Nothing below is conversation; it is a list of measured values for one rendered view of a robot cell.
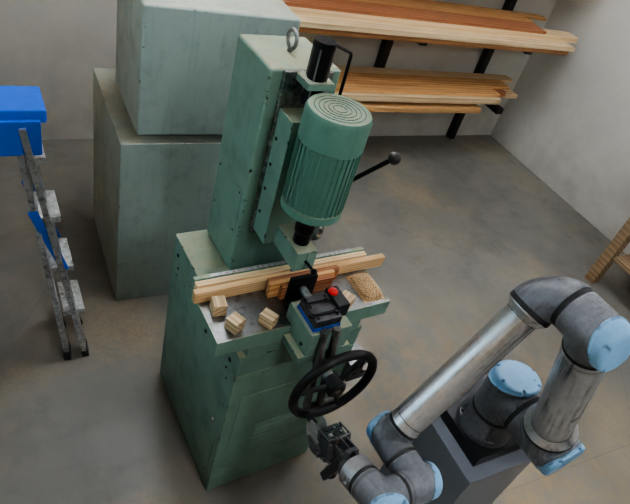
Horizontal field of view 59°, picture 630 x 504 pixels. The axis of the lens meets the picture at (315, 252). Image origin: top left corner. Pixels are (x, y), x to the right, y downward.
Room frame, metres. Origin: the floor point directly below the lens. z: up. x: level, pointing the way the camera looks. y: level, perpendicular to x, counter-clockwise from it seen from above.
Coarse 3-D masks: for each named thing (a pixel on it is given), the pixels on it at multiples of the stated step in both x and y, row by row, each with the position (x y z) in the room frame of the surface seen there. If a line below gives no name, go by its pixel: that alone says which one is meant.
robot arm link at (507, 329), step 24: (528, 288) 1.06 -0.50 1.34; (552, 288) 1.04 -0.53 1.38; (576, 288) 1.03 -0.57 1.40; (504, 312) 1.04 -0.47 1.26; (528, 312) 1.01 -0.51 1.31; (552, 312) 1.00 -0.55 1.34; (480, 336) 1.01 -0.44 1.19; (504, 336) 1.00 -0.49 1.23; (456, 360) 0.98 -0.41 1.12; (480, 360) 0.97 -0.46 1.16; (432, 384) 0.95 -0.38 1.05; (456, 384) 0.94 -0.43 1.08; (408, 408) 0.92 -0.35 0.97; (432, 408) 0.91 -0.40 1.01; (384, 432) 0.89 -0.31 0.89; (408, 432) 0.88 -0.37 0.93; (384, 456) 0.84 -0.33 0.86
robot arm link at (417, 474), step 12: (408, 456) 0.84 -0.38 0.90; (396, 468) 0.81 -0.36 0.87; (408, 468) 0.81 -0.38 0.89; (420, 468) 0.81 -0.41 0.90; (432, 468) 0.83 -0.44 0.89; (408, 480) 0.77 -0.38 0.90; (420, 480) 0.78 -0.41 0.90; (432, 480) 0.80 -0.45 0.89; (408, 492) 0.74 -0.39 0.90; (420, 492) 0.76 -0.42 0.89; (432, 492) 0.77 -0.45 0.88
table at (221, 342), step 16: (352, 272) 1.45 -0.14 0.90; (352, 288) 1.37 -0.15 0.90; (192, 304) 1.12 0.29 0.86; (208, 304) 1.11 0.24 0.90; (240, 304) 1.15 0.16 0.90; (256, 304) 1.17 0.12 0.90; (272, 304) 1.19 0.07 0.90; (288, 304) 1.21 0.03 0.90; (368, 304) 1.32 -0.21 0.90; (384, 304) 1.36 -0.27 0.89; (208, 320) 1.05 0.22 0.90; (224, 320) 1.07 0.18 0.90; (256, 320) 1.11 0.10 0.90; (352, 320) 1.29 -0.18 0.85; (208, 336) 1.03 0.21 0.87; (224, 336) 1.02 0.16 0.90; (240, 336) 1.03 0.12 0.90; (256, 336) 1.06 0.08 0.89; (272, 336) 1.10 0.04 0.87; (288, 336) 1.12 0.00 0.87; (224, 352) 1.00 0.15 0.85; (336, 352) 1.14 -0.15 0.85
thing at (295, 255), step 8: (288, 224) 1.37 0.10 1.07; (280, 232) 1.33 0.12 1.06; (288, 232) 1.33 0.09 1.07; (280, 240) 1.32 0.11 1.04; (288, 240) 1.29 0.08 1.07; (280, 248) 1.31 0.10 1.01; (288, 248) 1.28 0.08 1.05; (296, 248) 1.27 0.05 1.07; (304, 248) 1.28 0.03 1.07; (312, 248) 1.29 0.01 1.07; (288, 256) 1.28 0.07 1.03; (296, 256) 1.25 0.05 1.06; (304, 256) 1.26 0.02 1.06; (312, 256) 1.28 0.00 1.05; (288, 264) 1.27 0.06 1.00; (296, 264) 1.25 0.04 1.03; (304, 264) 1.27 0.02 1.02; (312, 264) 1.29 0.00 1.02
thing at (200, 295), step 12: (324, 264) 1.40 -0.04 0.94; (336, 264) 1.42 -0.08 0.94; (348, 264) 1.44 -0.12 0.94; (360, 264) 1.47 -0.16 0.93; (372, 264) 1.51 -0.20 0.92; (264, 276) 1.25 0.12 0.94; (204, 288) 1.13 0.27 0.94; (216, 288) 1.14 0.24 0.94; (228, 288) 1.16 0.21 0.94; (240, 288) 1.19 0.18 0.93; (252, 288) 1.21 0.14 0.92; (264, 288) 1.24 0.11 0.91; (192, 300) 1.10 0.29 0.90; (204, 300) 1.11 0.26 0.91
